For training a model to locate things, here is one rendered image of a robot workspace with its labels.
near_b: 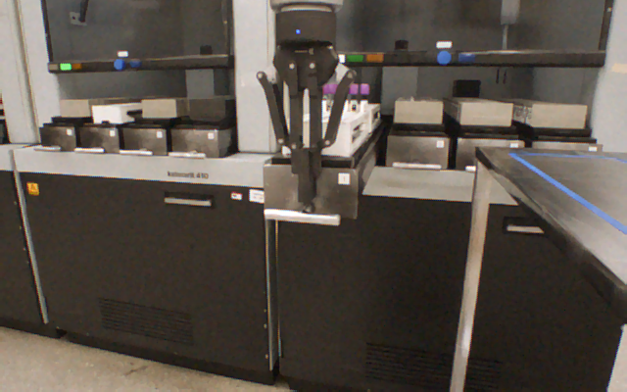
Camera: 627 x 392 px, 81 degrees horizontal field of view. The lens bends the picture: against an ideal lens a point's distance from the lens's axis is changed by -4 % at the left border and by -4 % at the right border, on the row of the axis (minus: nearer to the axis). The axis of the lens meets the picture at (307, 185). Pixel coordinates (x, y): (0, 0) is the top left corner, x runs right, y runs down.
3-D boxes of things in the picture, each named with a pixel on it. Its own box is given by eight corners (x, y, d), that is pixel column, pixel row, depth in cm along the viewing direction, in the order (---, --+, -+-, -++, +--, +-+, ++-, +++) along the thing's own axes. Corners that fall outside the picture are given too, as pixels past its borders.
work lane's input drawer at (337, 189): (341, 145, 120) (342, 116, 118) (386, 147, 117) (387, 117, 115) (251, 222, 52) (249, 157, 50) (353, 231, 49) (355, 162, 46)
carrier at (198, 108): (230, 122, 105) (229, 99, 104) (226, 122, 103) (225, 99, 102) (192, 121, 108) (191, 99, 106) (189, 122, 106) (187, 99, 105)
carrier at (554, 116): (580, 131, 84) (584, 105, 83) (584, 132, 82) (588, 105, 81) (525, 129, 87) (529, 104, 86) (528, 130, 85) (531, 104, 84)
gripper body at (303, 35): (345, 17, 49) (344, 89, 51) (282, 19, 51) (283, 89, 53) (334, 5, 42) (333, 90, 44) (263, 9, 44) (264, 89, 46)
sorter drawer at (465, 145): (434, 134, 148) (436, 111, 146) (471, 135, 145) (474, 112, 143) (457, 174, 80) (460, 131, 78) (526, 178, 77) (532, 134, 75)
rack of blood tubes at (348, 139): (323, 137, 85) (323, 109, 84) (368, 139, 83) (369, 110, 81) (281, 163, 57) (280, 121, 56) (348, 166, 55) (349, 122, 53)
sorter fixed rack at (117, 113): (155, 119, 138) (154, 101, 136) (179, 119, 135) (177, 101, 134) (93, 127, 110) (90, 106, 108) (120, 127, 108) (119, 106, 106)
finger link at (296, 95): (298, 61, 46) (287, 61, 46) (296, 152, 49) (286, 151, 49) (307, 63, 50) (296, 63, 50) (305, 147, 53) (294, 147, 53)
